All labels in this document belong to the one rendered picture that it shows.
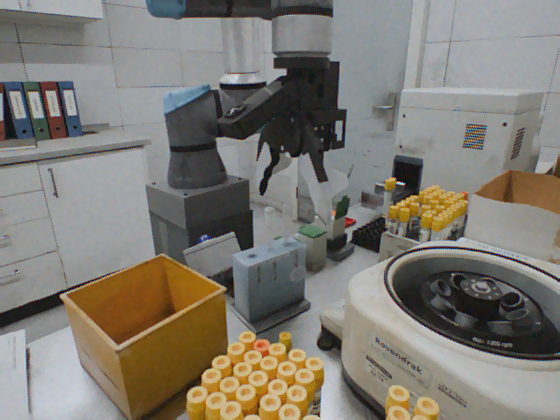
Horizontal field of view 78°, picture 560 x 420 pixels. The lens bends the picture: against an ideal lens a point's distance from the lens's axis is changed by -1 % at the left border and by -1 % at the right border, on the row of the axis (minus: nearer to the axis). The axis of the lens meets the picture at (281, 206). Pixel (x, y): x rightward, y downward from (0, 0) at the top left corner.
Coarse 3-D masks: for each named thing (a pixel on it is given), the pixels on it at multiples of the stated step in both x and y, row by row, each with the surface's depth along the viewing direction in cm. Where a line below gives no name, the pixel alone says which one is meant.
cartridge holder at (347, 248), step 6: (330, 240) 68; (336, 240) 68; (342, 240) 70; (330, 246) 68; (336, 246) 69; (342, 246) 70; (348, 246) 70; (330, 252) 68; (336, 252) 68; (342, 252) 68; (348, 252) 69; (336, 258) 67
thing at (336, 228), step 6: (318, 222) 69; (336, 222) 68; (342, 222) 69; (324, 228) 69; (330, 228) 68; (336, 228) 68; (342, 228) 70; (330, 234) 68; (336, 234) 69; (342, 234) 70
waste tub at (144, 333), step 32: (160, 256) 48; (96, 288) 42; (128, 288) 46; (160, 288) 49; (192, 288) 45; (224, 288) 41; (96, 320) 43; (128, 320) 47; (160, 320) 50; (192, 320) 38; (224, 320) 42; (96, 352) 36; (128, 352) 33; (160, 352) 36; (192, 352) 39; (224, 352) 43; (128, 384) 33; (160, 384) 37; (128, 416) 35
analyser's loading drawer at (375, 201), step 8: (376, 184) 91; (384, 184) 95; (400, 184) 91; (376, 192) 92; (384, 192) 90; (400, 192) 91; (408, 192) 94; (416, 192) 97; (368, 200) 87; (376, 200) 86; (400, 200) 91; (368, 208) 88; (376, 208) 86
